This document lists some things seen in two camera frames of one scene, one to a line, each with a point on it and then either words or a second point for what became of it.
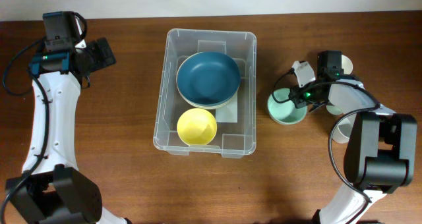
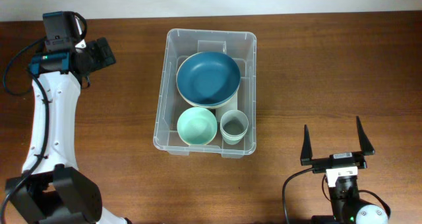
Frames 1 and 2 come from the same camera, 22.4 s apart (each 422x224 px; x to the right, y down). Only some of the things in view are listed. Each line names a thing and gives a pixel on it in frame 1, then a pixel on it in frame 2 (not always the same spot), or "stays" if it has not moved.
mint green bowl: x=285 y=112 → x=197 y=126
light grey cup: x=343 y=131 → x=233 y=125
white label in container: x=229 y=112 stays
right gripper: x=297 y=98 → x=307 y=156
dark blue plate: x=209 y=78 stays
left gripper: x=101 y=60 stays
